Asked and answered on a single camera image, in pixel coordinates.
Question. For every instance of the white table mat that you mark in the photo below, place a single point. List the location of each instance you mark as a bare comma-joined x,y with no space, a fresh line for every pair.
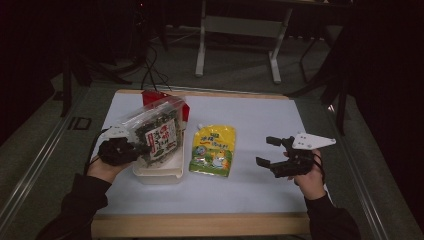
260,113

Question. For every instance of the yellow green spout pouch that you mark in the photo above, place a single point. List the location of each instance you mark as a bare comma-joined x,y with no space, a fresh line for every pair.
213,150

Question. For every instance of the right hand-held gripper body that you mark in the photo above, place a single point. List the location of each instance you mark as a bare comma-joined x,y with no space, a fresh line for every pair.
296,160

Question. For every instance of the metal floor rail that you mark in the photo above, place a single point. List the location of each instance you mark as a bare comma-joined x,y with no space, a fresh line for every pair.
33,166
360,173

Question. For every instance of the person's right hand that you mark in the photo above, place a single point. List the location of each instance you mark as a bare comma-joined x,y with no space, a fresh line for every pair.
311,183

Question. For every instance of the white divided lunch box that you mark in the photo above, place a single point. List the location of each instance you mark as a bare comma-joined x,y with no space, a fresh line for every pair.
163,173

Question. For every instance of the clear dried seaweed packet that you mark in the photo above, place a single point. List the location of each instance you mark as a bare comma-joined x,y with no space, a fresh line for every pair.
160,136

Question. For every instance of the white metal table frame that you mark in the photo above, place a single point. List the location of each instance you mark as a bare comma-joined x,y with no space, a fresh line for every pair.
240,26

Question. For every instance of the red seasoning packet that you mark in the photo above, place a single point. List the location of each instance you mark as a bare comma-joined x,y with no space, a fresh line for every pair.
150,97

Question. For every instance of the black floor socket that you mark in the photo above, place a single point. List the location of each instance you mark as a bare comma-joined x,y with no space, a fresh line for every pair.
80,123

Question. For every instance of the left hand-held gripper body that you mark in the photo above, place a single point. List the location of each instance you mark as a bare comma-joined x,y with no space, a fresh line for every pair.
116,151

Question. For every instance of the person's left hand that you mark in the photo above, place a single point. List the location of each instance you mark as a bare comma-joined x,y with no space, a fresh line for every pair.
105,171

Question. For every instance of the black metal stand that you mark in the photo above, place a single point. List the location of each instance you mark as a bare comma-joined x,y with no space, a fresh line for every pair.
340,100
66,86

